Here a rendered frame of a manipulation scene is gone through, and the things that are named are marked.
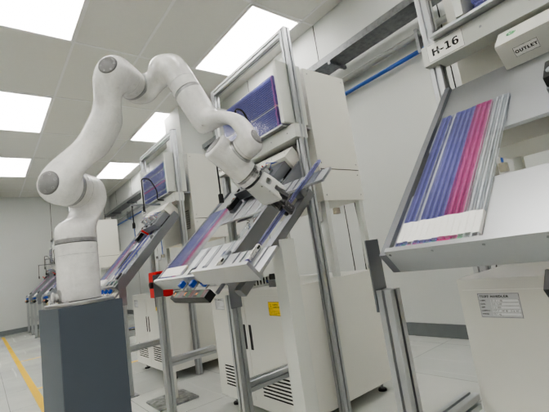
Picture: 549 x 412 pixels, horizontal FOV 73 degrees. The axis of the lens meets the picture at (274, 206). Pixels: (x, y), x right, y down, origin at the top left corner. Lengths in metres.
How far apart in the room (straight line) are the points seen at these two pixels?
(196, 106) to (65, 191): 0.46
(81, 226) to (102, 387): 0.47
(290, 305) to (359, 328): 0.77
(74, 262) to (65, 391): 0.35
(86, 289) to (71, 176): 0.34
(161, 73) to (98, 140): 0.29
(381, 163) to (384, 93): 0.58
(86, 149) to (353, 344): 1.43
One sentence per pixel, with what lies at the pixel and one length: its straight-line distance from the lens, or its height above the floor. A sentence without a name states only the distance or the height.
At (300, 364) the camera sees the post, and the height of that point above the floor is 0.41.
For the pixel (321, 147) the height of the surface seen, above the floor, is 1.28.
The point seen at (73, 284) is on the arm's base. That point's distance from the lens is 1.27.
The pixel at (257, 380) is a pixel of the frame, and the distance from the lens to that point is 1.54.
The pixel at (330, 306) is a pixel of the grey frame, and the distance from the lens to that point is 1.77.
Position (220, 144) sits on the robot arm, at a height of 1.09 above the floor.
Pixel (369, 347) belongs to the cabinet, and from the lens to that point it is 2.04.
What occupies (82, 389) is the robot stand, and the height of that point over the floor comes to 0.47.
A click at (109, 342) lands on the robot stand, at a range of 1.27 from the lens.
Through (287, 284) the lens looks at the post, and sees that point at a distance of 1.26.
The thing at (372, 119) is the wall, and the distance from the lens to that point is 3.40.
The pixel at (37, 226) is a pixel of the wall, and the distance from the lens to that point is 10.27.
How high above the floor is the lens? 0.75
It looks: 8 degrees up
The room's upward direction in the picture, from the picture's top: 8 degrees counter-clockwise
